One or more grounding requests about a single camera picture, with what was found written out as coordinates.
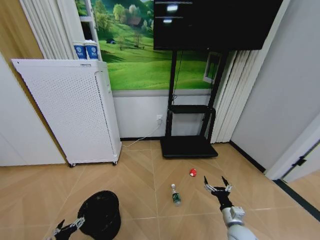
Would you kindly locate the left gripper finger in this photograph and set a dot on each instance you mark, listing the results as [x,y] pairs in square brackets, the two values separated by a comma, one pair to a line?
[78,222]
[55,231]

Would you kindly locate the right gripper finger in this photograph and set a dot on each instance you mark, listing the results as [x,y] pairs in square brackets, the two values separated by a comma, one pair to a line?
[208,185]
[227,186]

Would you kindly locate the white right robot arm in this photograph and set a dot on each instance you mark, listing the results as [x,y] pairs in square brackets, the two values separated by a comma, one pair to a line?
[237,225]

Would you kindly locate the red crumpled garbage ball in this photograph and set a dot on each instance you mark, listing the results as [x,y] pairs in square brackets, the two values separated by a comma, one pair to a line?
[192,172]

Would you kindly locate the black round trash bin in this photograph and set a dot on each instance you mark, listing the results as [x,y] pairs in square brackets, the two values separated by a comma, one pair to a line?
[102,215]

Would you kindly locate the black television floor stand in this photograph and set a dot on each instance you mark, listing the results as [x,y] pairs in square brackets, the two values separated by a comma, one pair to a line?
[190,147]

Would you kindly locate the clear plastic bottle green label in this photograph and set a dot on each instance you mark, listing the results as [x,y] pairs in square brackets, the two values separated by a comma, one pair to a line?
[176,196]

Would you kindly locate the white door with black hinge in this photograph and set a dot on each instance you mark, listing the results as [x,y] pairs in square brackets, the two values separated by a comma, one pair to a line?
[295,155]

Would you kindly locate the white pleated curtain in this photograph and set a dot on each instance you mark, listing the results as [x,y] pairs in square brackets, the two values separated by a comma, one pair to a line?
[50,27]
[232,100]

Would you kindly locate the white perforated air purifier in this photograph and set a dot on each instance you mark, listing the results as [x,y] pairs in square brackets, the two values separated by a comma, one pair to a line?
[75,110]

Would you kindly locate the black television screen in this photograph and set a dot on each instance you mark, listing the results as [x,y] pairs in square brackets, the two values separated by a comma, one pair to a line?
[215,22]

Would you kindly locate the white wall socket with plug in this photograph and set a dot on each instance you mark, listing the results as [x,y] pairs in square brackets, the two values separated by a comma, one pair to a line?
[159,118]

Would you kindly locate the green landscape wall poster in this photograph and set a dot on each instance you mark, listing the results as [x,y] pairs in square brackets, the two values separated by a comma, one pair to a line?
[140,57]

